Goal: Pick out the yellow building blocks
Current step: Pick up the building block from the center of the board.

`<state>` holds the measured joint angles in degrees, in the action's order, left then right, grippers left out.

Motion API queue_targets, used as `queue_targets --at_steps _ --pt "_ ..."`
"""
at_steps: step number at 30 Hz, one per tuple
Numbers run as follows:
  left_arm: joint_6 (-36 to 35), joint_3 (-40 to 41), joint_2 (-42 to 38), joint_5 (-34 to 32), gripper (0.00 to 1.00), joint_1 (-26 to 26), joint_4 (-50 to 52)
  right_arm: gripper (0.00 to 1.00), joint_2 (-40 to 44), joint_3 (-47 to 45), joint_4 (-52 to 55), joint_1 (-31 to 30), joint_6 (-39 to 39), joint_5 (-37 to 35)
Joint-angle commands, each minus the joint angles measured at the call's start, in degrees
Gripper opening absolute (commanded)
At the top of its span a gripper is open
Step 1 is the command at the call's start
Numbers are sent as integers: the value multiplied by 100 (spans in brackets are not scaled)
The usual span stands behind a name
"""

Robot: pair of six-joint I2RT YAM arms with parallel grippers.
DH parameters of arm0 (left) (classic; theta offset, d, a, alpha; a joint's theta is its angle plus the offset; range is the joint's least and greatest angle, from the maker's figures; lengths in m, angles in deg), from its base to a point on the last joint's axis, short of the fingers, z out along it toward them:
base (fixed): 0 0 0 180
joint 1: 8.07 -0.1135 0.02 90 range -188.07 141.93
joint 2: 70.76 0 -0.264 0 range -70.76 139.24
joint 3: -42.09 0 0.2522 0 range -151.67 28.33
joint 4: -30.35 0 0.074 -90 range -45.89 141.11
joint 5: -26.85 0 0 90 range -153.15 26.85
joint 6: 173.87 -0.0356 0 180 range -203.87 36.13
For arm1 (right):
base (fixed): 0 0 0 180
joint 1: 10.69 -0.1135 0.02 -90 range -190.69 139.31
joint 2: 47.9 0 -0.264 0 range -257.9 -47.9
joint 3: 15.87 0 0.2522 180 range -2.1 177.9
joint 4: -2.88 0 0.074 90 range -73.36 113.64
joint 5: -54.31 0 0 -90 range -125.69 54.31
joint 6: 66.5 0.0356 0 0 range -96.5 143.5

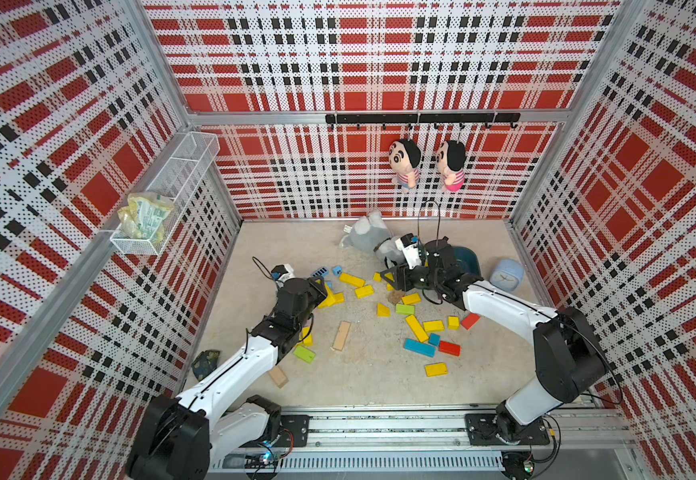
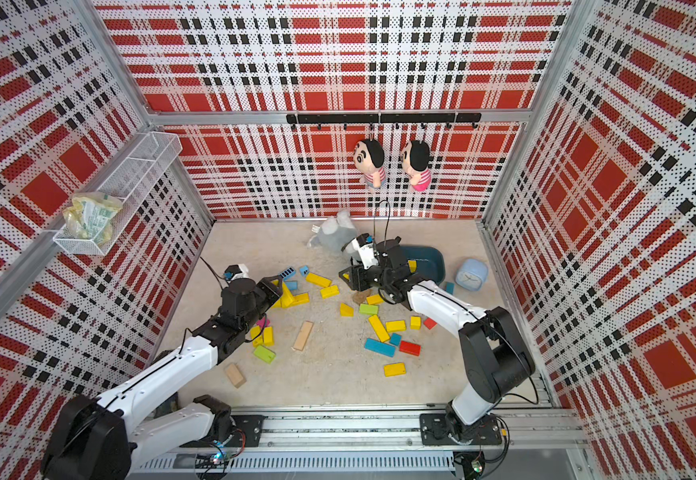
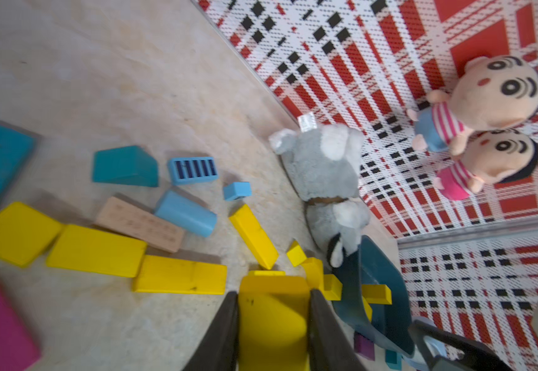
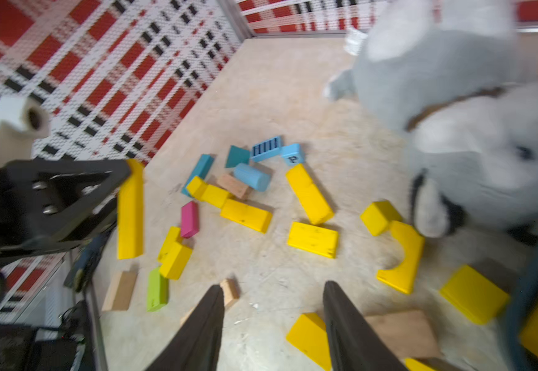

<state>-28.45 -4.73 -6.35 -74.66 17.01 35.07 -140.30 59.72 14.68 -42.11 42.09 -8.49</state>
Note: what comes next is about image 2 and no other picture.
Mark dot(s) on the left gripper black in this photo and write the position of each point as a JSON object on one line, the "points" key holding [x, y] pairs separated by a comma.
{"points": [[269, 287]]}

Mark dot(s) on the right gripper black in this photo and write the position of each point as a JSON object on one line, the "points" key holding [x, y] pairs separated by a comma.
{"points": [[357, 277]]}

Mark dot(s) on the yellow triangular block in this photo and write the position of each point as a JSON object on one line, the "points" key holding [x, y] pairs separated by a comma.
{"points": [[346, 311]]}

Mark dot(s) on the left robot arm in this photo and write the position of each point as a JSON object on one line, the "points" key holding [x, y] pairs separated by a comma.
{"points": [[107, 436]]}

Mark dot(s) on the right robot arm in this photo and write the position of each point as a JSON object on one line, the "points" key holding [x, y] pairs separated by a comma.
{"points": [[495, 356]]}

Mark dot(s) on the blue striped block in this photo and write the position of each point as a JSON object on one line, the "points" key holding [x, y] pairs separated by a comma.
{"points": [[287, 273]]}

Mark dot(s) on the lime green block centre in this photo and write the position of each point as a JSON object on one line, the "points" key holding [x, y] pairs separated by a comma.
{"points": [[366, 309]]}

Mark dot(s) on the lime green block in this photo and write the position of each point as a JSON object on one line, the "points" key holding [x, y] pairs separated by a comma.
{"points": [[366, 309], [264, 354]]}

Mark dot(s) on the long yellow block near husky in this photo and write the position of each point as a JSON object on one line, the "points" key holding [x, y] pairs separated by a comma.
{"points": [[318, 280]]}

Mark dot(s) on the dark teal plastic bin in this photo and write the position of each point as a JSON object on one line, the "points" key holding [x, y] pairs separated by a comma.
{"points": [[427, 261]]}

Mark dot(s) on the long natural wood block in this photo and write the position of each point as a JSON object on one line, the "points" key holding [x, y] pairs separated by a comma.
{"points": [[303, 336]]}

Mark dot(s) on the grey husky plush toy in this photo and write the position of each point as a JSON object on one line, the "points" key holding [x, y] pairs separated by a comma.
{"points": [[335, 234]]}

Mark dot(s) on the short yellow block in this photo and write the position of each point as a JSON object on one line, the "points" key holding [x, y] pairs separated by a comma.
{"points": [[329, 292]]}

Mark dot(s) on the lime green block left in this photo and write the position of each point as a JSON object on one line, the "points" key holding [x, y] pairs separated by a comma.
{"points": [[264, 354]]}

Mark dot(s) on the long yellow diagonal block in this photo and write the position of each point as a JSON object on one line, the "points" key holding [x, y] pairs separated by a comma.
{"points": [[379, 329]]}

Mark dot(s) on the long teal block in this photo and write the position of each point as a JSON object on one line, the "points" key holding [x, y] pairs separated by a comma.
{"points": [[380, 348]]}

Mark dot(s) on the red rectangular block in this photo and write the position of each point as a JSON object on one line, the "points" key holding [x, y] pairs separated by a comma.
{"points": [[410, 348]]}

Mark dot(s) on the natural wood cube block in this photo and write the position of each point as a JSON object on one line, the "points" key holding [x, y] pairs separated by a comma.
{"points": [[235, 375]]}

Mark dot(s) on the light blue alarm clock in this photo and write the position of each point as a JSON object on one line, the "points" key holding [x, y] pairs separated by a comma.
{"points": [[472, 274]]}

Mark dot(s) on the yellow block front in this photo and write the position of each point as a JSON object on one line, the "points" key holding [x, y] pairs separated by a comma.
{"points": [[394, 369]]}

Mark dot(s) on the left hanging cartoon doll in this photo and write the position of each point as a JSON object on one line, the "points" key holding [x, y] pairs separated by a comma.
{"points": [[369, 159]]}

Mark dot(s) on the hanging cartoon doll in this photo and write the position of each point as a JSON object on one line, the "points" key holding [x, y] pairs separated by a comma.
{"points": [[416, 157], [369, 159]]}

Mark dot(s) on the right hanging cartoon doll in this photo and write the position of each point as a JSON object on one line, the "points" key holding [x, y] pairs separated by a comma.
{"points": [[416, 157]]}

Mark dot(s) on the yellow-green snack packet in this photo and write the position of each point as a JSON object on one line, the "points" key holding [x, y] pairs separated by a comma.
{"points": [[90, 216]]}

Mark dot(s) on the metal linear rail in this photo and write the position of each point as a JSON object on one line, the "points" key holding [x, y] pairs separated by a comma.
{"points": [[384, 441]]}

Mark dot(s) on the black hook rail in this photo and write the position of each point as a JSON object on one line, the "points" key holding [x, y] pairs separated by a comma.
{"points": [[383, 118]]}

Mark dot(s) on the white wire wall basket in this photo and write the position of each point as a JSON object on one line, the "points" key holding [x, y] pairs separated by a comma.
{"points": [[131, 181]]}

